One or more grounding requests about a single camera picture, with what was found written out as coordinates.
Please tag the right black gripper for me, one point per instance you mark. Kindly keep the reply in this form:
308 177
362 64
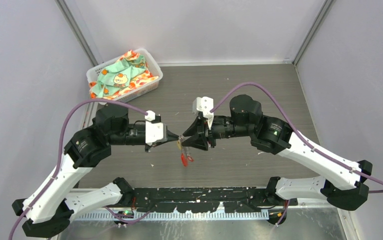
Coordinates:
199 140

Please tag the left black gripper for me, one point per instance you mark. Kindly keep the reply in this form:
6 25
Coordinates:
170 136

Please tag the key with yellow tag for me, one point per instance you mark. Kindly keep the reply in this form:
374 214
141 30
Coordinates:
179 145

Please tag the red keyring with metal chain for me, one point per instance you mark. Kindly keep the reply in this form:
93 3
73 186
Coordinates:
183 155

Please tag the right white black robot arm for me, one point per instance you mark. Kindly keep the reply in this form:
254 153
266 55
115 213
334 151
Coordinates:
339 181

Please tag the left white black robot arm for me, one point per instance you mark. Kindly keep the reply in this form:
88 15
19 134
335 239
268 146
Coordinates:
49 210

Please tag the white plastic basket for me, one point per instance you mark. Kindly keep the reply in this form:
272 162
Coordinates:
151 66

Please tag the colourful patterned cloth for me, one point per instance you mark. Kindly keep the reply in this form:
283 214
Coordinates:
125 74

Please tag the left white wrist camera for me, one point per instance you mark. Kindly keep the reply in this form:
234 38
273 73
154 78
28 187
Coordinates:
152 117

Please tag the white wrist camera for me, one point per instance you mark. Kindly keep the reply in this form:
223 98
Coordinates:
152 117
202 107

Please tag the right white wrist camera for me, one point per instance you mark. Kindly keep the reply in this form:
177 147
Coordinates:
202 107

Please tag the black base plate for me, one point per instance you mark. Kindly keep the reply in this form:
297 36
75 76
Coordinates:
198 200

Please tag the aluminium front rail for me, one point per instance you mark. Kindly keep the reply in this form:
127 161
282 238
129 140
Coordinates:
198 215

